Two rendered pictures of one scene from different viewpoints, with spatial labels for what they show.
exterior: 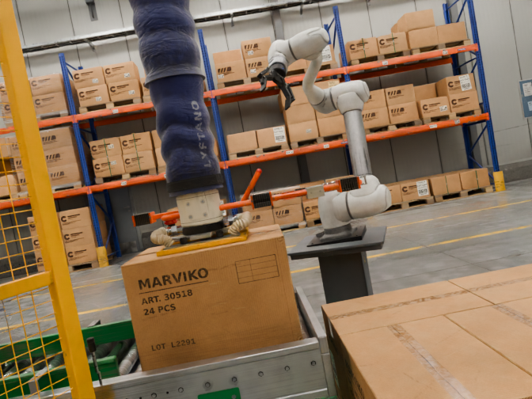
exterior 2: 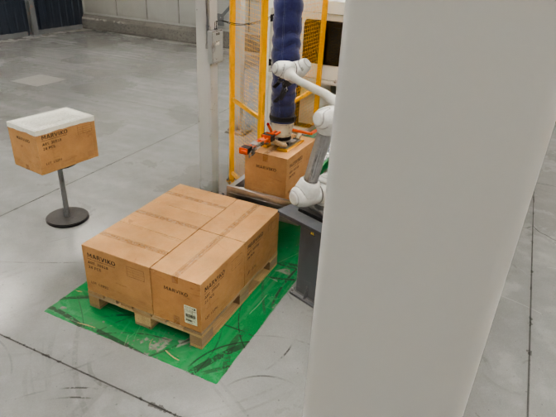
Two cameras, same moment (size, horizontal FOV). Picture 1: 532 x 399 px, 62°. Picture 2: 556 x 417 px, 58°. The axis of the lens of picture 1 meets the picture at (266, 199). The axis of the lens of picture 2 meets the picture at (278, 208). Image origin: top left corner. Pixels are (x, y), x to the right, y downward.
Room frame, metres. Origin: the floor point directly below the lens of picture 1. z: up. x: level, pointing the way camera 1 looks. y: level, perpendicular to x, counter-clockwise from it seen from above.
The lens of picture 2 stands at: (3.60, -3.48, 2.47)
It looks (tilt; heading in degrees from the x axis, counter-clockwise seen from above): 27 degrees down; 116
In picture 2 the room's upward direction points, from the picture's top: 3 degrees clockwise
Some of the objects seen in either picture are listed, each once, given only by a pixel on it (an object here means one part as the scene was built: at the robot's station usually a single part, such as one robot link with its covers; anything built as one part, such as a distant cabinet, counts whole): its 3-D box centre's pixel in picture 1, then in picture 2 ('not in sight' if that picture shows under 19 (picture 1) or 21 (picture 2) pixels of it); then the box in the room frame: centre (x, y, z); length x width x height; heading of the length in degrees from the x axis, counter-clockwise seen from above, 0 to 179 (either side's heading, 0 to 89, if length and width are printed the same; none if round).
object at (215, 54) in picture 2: not in sight; (215, 45); (0.86, 0.62, 1.62); 0.20 x 0.05 x 0.30; 92
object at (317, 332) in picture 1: (309, 313); (262, 196); (1.80, -0.09, 0.58); 0.70 x 0.03 x 0.06; 2
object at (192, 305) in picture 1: (217, 290); (280, 165); (1.78, 0.26, 0.75); 0.60 x 0.40 x 0.40; 91
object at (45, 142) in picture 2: not in sight; (55, 139); (-0.14, -0.52, 0.82); 0.60 x 0.40 x 0.40; 84
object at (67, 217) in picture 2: not in sight; (63, 189); (-0.14, -0.52, 0.31); 0.40 x 0.40 x 0.62
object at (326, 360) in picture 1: (313, 338); (261, 208); (1.80, -0.09, 0.48); 0.70 x 0.03 x 0.15; 2
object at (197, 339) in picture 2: not in sight; (189, 275); (1.52, -0.77, 0.07); 1.20 x 1.00 x 0.14; 92
